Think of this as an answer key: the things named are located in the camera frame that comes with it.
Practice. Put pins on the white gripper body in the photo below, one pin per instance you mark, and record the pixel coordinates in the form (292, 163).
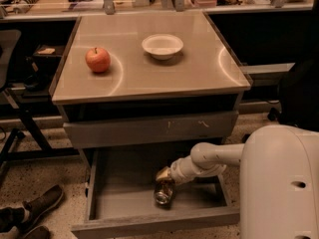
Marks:
(178, 172)

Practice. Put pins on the black office chair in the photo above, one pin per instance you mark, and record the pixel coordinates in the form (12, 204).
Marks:
(298, 93)

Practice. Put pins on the dark right shoe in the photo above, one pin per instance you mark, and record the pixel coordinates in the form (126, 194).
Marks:
(39, 232)

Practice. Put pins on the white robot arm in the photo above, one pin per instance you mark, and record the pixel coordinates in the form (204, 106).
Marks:
(279, 179)

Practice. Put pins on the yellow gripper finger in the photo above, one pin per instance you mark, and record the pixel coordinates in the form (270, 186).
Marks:
(164, 175)

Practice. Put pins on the red apple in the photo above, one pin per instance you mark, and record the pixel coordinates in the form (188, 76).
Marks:
(98, 59)

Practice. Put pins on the white bowl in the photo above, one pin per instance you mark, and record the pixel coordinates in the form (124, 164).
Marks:
(162, 46)

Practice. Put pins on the open grey middle drawer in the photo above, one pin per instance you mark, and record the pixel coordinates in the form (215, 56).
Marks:
(121, 200)

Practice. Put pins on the grey drawer cabinet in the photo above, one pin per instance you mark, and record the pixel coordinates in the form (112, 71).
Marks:
(202, 78)

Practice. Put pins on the dark chair at left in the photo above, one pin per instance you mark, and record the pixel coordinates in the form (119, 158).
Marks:
(8, 42)

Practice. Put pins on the closed grey top drawer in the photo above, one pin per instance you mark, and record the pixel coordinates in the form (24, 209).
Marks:
(116, 132)

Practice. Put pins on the dark left shoe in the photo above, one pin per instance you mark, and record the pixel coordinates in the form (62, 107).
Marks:
(26, 216)

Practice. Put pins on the crushed metallic can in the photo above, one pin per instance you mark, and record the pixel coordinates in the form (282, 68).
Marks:
(164, 191)

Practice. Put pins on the dark shoe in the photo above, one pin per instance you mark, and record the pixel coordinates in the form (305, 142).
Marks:
(39, 232)
(26, 216)

